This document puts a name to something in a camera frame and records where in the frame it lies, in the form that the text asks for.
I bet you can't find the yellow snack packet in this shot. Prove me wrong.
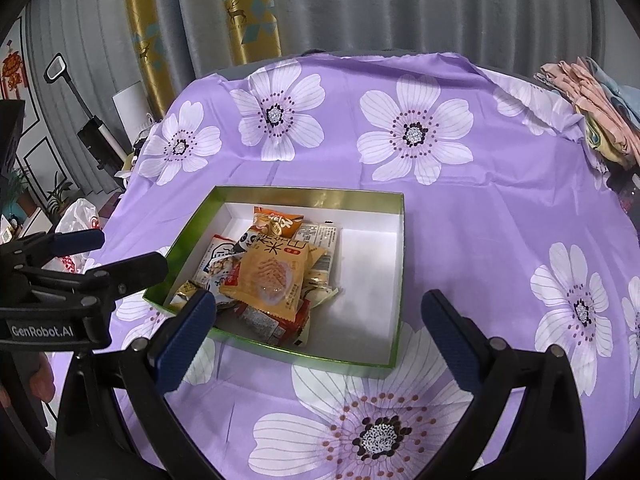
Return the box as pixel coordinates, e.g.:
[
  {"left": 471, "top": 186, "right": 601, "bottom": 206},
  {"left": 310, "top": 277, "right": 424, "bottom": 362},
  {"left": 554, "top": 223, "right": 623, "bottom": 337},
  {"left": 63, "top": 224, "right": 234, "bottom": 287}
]
[{"left": 169, "top": 280, "right": 221, "bottom": 311}]

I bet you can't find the person's left hand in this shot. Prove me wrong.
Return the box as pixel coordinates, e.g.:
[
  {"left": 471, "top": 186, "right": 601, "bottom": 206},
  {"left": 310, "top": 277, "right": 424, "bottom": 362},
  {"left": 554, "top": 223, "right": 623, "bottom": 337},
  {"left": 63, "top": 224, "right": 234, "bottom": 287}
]
[{"left": 27, "top": 355, "right": 57, "bottom": 403}]

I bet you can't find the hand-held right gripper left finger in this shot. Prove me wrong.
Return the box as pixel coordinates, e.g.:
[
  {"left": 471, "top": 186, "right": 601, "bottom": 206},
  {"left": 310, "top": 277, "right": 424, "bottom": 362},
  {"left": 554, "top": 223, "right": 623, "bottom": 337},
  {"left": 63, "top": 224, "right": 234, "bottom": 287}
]
[{"left": 52, "top": 287, "right": 218, "bottom": 480}]

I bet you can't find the green cardboard box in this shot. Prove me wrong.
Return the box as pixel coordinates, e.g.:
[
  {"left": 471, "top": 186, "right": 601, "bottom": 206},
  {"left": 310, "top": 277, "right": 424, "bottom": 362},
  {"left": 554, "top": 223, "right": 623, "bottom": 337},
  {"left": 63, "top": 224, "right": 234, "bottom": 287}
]
[{"left": 142, "top": 185, "right": 406, "bottom": 372}]

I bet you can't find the white plastic bag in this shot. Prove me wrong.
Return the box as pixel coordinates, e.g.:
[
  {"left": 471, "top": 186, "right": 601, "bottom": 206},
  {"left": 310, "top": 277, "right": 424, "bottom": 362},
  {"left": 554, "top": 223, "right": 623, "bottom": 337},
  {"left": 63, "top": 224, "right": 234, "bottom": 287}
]
[{"left": 55, "top": 199, "right": 101, "bottom": 273}]

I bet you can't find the orange panda snack packet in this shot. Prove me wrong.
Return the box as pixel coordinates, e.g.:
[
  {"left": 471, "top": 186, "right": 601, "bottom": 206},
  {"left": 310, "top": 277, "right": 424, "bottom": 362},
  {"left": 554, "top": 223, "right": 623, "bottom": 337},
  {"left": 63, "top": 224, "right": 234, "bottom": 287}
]
[{"left": 252, "top": 205, "right": 305, "bottom": 241}]

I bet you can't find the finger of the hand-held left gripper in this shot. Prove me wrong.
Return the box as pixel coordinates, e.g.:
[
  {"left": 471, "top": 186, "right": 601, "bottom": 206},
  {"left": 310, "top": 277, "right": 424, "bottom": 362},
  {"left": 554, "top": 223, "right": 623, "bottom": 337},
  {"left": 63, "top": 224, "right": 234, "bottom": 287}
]
[
  {"left": 10, "top": 229, "right": 106, "bottom": 273},
  {"left": 22, "top": 252, "right": 169, "bottom": 311}
]

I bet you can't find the clear biscuit stick packet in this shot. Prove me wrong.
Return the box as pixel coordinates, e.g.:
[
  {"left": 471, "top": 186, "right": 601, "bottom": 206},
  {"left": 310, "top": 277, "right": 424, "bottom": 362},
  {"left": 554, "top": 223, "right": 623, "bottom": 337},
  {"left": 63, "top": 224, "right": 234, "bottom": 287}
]
[{"left": 300, "top": 272, "right": 341, "bottom": 306}]

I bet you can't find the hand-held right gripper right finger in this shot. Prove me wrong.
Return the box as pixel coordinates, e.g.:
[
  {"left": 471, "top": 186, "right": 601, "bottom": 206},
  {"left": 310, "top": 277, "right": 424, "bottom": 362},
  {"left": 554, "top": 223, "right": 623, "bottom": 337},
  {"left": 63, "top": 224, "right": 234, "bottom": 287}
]
[{"left": 421, "top": 288, "right": 587, "bottom": 480}]

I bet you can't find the black upright vacuum cleaner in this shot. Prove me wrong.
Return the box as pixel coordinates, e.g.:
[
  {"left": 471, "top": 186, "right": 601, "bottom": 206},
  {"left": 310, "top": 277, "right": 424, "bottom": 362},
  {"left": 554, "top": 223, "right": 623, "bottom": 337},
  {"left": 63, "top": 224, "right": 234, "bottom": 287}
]
[{"left": 44, "top": 55, "right": 126, "bottom": 171}]

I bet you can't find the white board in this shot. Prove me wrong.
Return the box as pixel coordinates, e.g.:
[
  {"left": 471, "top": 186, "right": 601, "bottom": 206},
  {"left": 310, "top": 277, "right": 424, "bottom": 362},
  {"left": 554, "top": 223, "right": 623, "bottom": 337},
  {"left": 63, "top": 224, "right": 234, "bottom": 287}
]
[{"left": 112, "top": 80, "right": 153, "bottom": 136}]

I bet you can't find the pale text-printed packet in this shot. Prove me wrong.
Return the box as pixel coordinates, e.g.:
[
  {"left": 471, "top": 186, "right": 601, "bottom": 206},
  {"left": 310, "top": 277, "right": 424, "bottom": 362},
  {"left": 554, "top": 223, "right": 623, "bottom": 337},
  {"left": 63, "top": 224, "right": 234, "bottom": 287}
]
[{"left": 295, "top": 222, "right": 341, "bottom": 281}]

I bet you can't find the red knot wall decoration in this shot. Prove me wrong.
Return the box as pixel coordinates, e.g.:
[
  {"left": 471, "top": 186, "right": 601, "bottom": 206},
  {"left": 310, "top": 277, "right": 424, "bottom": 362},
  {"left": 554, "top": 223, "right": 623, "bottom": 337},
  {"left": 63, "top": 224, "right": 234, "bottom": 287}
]
[{"left": 0, "top": 42, "right": 26, "bottom": 101}]

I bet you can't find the gold patterned curtain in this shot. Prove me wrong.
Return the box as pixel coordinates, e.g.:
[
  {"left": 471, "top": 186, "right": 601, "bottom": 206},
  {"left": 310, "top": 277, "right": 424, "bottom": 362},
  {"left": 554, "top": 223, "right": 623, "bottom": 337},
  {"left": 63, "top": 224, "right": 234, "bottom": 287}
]
[
  {"left": 220, "top": 0, "right": 283, "bottom": 58},
  {"left": 122, "top": 0, "right": 193, "bottom": 116}
]

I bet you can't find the green potted plant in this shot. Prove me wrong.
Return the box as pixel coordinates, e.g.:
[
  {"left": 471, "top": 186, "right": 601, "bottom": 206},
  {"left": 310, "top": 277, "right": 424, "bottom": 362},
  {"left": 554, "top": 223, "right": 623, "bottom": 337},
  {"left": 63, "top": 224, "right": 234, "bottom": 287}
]
[{"left": 45, "top": 172, "right": 73, "bottom": 213}]

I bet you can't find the grey peanut snack packet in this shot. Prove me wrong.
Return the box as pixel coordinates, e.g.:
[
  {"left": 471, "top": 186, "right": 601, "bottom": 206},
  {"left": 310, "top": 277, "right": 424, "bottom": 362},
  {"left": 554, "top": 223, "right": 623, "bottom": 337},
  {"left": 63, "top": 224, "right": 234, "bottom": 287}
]
[{"left": 197, "top": 255, "right": 241, "bottom": 293}]

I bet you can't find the stack of folded clothes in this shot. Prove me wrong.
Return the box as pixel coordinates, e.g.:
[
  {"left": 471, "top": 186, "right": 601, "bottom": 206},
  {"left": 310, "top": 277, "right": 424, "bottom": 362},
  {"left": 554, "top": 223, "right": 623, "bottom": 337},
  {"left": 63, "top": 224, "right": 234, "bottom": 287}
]
[{"left": 535, "top": 55, "right": 640, "bottom": 168}]

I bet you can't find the red and silver packet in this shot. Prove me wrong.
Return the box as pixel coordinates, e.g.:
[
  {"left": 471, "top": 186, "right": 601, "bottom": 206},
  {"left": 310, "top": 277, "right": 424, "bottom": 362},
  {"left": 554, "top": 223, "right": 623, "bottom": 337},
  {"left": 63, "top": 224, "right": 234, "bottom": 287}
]
[{"left": 235, "top": 300, "right": 311, "bottom": 347}]

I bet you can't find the orange rice cracker packet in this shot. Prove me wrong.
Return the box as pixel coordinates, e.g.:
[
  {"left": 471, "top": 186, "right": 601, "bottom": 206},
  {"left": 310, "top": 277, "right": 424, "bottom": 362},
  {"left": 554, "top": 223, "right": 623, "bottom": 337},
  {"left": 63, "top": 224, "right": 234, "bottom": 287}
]
[{"left": 219, "top": 234, "right": 326, "bottom": 322}]

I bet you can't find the grey curtain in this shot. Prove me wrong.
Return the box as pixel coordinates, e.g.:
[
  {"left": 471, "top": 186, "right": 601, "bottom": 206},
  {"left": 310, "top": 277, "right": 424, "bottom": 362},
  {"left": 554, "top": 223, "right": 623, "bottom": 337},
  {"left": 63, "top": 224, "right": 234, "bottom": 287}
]
[{"left": 25, "top": 0, "right": 596, "bottom": 191}]

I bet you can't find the white packet with dark logo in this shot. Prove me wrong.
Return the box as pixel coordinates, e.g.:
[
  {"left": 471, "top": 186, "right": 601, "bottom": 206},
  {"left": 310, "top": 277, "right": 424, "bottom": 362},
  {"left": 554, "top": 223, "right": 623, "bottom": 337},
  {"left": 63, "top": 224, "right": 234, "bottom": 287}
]
[{"left": 200, "top": 234, "right": 253, "bottom": 271}]

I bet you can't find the purple floral cloth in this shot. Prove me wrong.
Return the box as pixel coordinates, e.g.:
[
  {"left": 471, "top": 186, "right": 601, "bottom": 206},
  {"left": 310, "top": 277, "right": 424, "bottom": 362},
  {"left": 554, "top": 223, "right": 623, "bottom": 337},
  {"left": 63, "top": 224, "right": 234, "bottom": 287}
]
[{"left": 45, "top": 50, "right": 640, "bottom": 480}]

